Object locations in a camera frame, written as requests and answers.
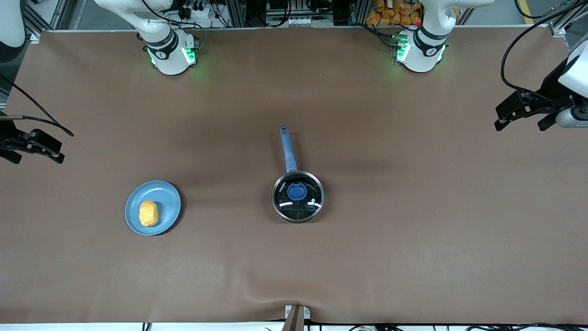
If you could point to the yellow potato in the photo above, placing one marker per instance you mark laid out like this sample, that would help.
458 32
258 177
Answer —
148 214

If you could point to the blue round plate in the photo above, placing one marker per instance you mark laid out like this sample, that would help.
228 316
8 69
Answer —
167 202

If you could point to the brown table mat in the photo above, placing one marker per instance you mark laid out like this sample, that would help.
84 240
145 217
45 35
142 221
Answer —
321 266

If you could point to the aluminium frame rail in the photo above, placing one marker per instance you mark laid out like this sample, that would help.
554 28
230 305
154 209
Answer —
43 16
567 20

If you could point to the black equipment box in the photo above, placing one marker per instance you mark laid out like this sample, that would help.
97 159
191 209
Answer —
298 8

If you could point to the bag of orange items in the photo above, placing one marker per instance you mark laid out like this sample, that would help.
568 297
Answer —
390 11

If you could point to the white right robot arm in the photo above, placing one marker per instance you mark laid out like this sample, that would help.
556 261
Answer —
167 55

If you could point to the white power strip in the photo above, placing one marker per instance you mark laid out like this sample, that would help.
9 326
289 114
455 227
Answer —
195 11

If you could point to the metal table clamp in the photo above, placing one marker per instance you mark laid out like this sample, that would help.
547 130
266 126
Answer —
296 318

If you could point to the glass lid with blue knob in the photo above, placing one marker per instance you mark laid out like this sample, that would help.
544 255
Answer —
297 191

